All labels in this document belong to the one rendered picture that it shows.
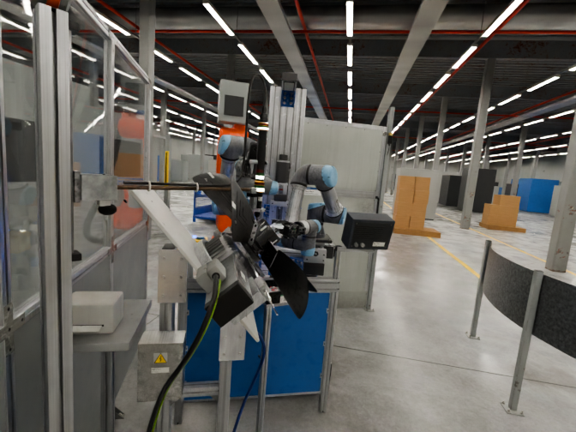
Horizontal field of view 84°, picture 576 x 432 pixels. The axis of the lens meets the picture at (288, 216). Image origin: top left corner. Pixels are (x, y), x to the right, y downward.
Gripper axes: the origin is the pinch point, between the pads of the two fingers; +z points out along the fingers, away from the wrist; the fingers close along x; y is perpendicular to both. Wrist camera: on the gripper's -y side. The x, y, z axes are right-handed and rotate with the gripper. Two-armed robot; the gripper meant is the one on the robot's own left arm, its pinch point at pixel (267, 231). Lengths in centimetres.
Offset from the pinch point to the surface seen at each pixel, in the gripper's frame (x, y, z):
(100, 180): -22, 3, 73
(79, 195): -18, 2, 78
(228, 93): -105, -328, -216
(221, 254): 3.2, 9.6, 33.5
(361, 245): 9, 19, -59
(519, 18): -418, -93, -851
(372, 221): -6, 22, -61
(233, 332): 33.3, 17.3, 29.3
